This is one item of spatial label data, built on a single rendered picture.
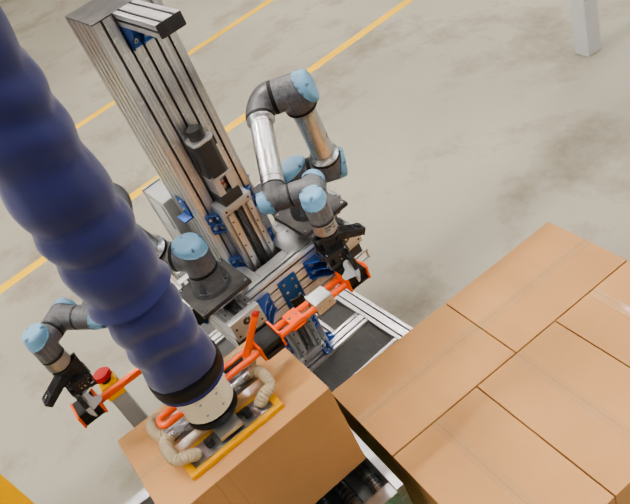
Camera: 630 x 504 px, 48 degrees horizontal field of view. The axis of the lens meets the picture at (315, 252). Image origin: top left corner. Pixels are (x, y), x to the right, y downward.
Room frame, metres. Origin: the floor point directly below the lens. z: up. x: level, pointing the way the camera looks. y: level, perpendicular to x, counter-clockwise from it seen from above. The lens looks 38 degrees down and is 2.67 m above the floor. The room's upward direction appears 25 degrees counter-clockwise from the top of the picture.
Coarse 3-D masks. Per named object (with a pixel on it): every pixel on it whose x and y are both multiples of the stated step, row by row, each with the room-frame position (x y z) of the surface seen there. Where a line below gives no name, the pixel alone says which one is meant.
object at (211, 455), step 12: (240, 408) 1.52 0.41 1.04; (252, 408) 1.49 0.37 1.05; (264, 408) 1.47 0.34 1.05; (276, 408) 1.46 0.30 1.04; (252, 420) 1.45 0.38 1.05; (264, 420) 1.44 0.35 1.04; (240, 432) 1.43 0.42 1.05; (252, 432) 1.42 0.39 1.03; (204, 444) 1.44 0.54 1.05; (216, 444) 1.42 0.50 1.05; (228, 444) 1.40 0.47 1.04; (204, 456) 1.40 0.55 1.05; (216, 456) 1.38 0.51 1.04; (192, 468) 1.38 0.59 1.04; (204, 468) 1.36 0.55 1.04
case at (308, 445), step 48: (288, 384) 1.54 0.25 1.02; (144, 432) 1.61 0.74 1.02; (192, 432) 1.53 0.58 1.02; (288, 432) 1.40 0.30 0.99; (336, 432) 1.44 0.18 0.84; (144, 480) 1.43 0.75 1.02; (192, 480) 1.35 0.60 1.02; (240, 480) 1.33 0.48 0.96; (288, 480) 1.37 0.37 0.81; (336, 480) 1.42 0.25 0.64
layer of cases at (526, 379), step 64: (512, 256) 2.12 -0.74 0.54; (576, 256) 1.97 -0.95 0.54; (448, 320) 1.95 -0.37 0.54; (512, 320) 1.81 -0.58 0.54; (576, 320) 1.68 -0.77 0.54; (384, 384) 1.78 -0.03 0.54; (448, 384) 1.66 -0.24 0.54; (512, 384) 1.54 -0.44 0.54; (576, 384) 1.44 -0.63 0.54; (384, 448) 1.53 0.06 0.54; (448, 448) 1.42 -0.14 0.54; (512, 448) 1.32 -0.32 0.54; (576, 448) 1.22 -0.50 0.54
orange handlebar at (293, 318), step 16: (336, 288) 1.70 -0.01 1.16; (304, 304) 1.70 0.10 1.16; (288, 320) 1.65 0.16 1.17; (304, 320) 1.64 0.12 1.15; (240, 352) 1.62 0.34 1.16; (256, 352) 1.59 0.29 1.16; (224, 368) 1.58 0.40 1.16; (240, 368) 1.56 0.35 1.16; (160, 416) 1.51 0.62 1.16; (176, 416) 1.48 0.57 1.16
